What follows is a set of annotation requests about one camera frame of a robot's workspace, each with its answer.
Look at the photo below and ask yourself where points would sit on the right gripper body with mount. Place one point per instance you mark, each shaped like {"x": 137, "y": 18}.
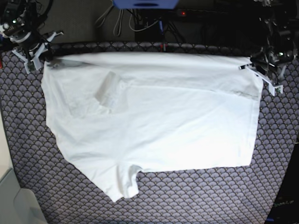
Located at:
{"x": 31, "y": 46}

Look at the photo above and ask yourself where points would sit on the left gripper body with mount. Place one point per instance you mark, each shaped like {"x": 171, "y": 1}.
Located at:
{"x": 273, "y": 88}

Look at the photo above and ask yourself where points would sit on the white T-shirt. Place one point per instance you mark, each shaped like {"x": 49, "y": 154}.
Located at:
{"x": 115, "y": 114}

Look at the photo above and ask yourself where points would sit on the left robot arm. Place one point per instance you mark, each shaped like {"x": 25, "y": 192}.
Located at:
{"x": 277, "y": 25}

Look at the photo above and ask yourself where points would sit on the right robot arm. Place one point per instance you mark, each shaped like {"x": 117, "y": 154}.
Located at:
{"x": 20, "y": 23}

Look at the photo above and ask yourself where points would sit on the blue box overhead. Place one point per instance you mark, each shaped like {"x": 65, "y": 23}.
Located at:
{"x": 145, "y": 4}

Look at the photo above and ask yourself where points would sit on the black power strip red light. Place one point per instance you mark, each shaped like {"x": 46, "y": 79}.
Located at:
{"x": 196, "y": 14}

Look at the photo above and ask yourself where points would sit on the red black clamp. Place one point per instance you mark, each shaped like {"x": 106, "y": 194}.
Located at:
{"x": 163, "y": 47}

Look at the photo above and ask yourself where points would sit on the patterned grey table cloth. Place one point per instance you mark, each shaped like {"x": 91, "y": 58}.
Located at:
{"x": 242, "y": 195}

